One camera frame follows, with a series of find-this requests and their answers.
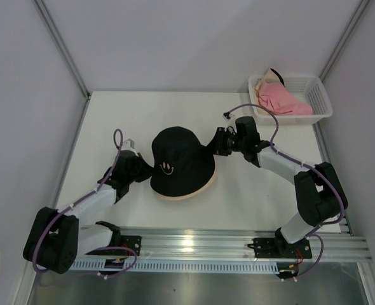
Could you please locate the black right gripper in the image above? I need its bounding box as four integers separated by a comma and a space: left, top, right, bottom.
202, 127, 245, 157

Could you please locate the black bucket hat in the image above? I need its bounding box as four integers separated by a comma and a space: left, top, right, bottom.
149, 126, 216, 197

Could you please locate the cream bucket hat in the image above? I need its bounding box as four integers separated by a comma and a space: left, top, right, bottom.
150, 168, 217, 201

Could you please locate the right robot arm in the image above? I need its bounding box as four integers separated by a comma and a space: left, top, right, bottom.
207, 112, 348, 259

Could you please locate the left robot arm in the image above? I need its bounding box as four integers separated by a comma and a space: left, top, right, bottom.
23, 150, 153, 274

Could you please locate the white plastic basket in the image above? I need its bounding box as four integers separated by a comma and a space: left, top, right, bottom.
248, 72, 333, 125

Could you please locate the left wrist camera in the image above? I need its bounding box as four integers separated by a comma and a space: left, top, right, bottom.
122, 139, 138, 154

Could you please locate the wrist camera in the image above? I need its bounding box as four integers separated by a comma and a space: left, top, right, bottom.
222, 111, 236, 123
122, 139, 138, 154

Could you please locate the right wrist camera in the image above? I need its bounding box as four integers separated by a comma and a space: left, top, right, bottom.
222, 111, 236, 123

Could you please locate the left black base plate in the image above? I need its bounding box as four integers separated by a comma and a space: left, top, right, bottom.
110, 235, 142, 256

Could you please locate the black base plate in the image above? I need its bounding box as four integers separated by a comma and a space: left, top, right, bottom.
110, 235, 142, 256
247, 237, 312, 259

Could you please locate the white slotted cable duct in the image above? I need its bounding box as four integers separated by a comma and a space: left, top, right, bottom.
69, 258, 278, 275

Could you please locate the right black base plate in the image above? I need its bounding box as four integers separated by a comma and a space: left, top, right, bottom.
247, 237, 312, 259

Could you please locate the aluminium mounting rail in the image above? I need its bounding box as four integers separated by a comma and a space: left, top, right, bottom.
121, 227, 372, 262

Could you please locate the left aluminium frame post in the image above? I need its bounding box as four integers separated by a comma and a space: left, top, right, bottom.
31, 0, 90, 98

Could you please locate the aluminium frame post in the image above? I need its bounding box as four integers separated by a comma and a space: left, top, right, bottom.
31, 0, 90, 98
319, 0, 374, 83

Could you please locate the right aluminium frame post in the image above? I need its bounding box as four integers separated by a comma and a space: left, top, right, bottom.
319, 0, 374, 83

